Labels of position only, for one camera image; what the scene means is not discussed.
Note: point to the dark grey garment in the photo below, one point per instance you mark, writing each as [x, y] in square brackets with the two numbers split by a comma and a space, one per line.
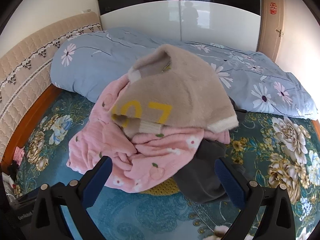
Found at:
[200, 170]

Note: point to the white and black wardrobe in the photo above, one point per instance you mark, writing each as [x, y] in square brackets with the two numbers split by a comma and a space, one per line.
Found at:
[180, 12]

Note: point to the small pink knitted item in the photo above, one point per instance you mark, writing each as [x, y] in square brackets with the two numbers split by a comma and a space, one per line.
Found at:
[19, 156]

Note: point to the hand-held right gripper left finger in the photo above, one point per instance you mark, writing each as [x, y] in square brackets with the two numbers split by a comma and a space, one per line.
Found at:
[100, 180]

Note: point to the yellow knitted cloth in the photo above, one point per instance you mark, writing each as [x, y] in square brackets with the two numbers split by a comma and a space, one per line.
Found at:
[162, 188]

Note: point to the wooden door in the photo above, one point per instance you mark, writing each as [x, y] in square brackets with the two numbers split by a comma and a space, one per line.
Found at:
[271, 22]

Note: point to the teal floral bed sheet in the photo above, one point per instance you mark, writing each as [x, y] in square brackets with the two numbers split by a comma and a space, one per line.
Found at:
[50, 140]

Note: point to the red door decoration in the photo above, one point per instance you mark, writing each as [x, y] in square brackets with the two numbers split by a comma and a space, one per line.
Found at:
[273, 8]

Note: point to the pink fleece flower-print garment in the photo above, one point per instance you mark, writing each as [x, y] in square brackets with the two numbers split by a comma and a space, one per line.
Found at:
[112, 140]

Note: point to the wooden bed frame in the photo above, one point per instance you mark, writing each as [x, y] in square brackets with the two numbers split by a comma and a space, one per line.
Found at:
[27, 127]

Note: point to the beige fuzzy sweater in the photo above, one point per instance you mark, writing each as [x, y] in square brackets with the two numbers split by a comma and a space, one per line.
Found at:
[180, 90]

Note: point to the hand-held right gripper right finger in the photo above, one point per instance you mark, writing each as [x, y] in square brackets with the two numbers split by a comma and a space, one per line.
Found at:
[230, 182]

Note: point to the blue floral duvet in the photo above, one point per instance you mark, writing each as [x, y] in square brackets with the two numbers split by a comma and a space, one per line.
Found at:
[105, 62]

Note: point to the beige quilted headboard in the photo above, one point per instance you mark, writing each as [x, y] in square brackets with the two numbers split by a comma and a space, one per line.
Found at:
[27, 62]

